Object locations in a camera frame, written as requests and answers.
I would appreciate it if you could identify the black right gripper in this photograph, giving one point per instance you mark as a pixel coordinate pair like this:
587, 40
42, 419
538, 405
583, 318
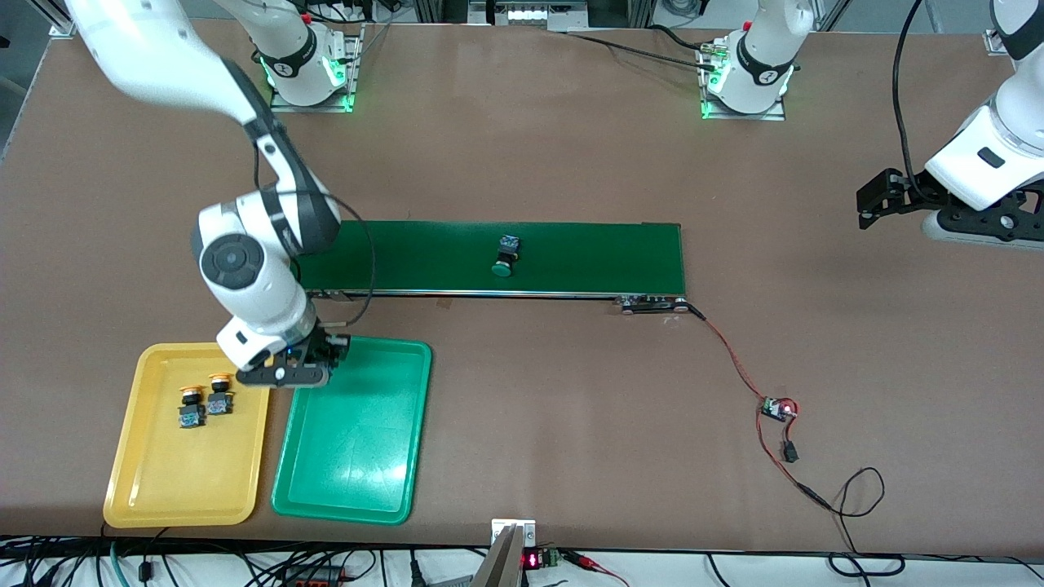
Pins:
324, 349

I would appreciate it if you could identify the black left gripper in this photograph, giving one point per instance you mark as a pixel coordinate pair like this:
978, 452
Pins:
908, 194

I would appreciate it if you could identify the yellow push button switch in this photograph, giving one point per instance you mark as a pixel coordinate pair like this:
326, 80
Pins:
220, 399
192, 412

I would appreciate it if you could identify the green push button switch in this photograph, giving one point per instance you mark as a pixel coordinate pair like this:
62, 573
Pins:
507, 251

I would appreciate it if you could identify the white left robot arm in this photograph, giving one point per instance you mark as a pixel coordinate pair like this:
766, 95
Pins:
763, 81

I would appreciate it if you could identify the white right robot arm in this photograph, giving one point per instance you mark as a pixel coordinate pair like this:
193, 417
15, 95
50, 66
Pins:
261, 306

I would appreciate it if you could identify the green plastic tray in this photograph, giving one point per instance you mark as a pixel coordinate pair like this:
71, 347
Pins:
355, 448

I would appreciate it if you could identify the yellow plastic tray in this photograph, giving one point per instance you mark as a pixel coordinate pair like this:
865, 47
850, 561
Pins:
192, 473

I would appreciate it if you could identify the red black power strip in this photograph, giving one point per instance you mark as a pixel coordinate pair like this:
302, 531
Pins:
314, 577

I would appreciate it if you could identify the small circuit board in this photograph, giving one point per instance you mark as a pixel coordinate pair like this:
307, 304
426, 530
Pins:
776, 409

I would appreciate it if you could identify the green conveyor belt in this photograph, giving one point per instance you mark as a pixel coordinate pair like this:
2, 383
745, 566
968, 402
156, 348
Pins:
587, 257

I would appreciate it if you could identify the red LED display module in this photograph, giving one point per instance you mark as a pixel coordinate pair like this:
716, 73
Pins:
534, 559

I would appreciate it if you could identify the red clip lead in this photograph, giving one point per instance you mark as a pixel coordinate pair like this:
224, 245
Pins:
591, 562

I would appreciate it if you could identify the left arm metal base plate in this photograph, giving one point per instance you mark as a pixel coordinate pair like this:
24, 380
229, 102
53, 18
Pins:
738, 116

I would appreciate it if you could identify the aluminium corner post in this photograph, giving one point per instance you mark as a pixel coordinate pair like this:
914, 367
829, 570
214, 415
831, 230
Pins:
59, 24
995, 41

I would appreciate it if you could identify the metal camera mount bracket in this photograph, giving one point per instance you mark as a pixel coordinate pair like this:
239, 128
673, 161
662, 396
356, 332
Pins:
512, 534

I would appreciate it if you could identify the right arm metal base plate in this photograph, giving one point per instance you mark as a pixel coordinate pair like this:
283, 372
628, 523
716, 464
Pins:
352, 65

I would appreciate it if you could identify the aluminium frame with light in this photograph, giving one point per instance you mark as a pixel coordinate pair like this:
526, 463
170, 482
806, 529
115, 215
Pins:
530, 15

